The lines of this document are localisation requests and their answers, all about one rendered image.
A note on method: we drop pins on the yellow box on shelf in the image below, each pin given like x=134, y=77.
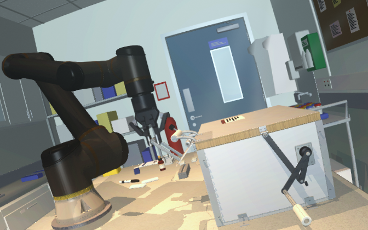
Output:
x=120, y=88

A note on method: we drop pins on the white box on floor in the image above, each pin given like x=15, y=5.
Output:
x=343, y=174

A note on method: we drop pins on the white box on shelf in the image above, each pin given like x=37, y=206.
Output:
x=121, y=125

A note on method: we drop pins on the blue box on shelf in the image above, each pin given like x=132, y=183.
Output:
x=108, y=92

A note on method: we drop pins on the flat yellow box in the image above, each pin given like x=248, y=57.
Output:
x=113, y=172

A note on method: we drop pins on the red framed wall sign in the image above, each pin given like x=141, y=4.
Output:
x=162, y=91

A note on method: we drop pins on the cream knob on rod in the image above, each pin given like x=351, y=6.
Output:
x=176, y=135

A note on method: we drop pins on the grey metal hasp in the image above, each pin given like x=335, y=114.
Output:
x=187, y=147

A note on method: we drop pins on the blue box under shelf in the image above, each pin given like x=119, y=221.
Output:
x=148, y=154

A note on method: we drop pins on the white soap dispenser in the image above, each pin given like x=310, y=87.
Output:
x=297, y=54

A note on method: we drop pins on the wooden chest lid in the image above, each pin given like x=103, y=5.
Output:
x=257, y=126

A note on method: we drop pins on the white carrier chest body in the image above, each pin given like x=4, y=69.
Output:
x=260, y=178

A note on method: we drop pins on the small blue box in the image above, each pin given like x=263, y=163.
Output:
x=136, y=170

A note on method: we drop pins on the dark grey lid stay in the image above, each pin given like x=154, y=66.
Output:
x=278, y=153

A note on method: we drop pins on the brown bottle with red label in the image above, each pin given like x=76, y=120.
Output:
x=161, y=164

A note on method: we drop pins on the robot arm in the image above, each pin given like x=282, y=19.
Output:
x=75, y=108

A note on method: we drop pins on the grey wall socket trunking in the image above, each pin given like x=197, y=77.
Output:
x=353, y=83

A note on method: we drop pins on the grey wall cupboard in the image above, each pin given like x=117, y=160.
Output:
x=8, y=92

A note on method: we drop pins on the grey crank mounting plate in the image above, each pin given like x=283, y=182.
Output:
x=310, y=158

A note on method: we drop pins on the black crank lever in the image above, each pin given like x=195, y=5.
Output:
x=300, y=167

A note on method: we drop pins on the green wall box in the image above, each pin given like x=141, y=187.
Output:
x=314, y=52

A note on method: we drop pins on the small grey slotted rack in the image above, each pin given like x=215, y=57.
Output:
x=184, y=171

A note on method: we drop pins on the tray of coloured tubes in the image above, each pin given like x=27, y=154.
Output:
x=308, y=106

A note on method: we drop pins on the grey tap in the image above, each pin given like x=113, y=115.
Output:
x=301, y=94

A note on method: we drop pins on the cream label with dark marks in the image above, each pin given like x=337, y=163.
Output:
x=233, y=119

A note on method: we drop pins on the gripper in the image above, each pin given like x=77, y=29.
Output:
x=145, y=107

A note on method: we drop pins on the grey drawer counter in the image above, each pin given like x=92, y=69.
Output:
x=15, y=209

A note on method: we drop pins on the white flat slide box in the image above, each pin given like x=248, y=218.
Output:
x=137, y=186

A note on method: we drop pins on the grey metal trolley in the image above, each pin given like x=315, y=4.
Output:
x=346, y=127

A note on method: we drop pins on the flat blue box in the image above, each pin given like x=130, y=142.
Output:
x=31, y=177

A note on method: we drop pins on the black marker pen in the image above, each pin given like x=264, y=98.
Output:
x=129, y=181

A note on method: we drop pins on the grey shelf unit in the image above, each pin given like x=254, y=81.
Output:
x=88, y=103

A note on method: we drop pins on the white flat box with print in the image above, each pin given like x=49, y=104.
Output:
x=149, y=164

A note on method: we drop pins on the red fire extinguisher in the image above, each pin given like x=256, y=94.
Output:
x=175, y=135

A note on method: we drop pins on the brown notice board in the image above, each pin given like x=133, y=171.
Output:
x=353, y=22

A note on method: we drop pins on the grey-blue door with window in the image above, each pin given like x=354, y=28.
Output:
x=216, y=73

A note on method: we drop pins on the white paper towel dispenser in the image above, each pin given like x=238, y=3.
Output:
x=275, y=64

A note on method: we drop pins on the large yellow-green box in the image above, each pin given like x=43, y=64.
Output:
x=107, y=120

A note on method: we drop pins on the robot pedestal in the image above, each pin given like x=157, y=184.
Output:
x=78, y=209

